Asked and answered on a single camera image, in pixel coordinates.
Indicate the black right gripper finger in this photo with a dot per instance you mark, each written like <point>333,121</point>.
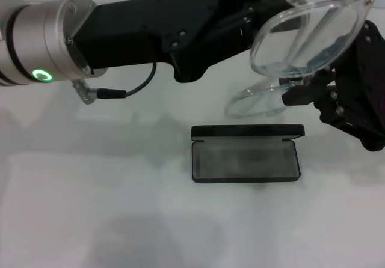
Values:
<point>297,96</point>
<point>338,50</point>

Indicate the black glasses case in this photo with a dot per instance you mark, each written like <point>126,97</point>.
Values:
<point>240,163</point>

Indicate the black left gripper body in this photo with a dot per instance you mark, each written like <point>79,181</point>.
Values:
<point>135,30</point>

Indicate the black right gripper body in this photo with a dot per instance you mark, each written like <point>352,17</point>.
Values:
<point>364,99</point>

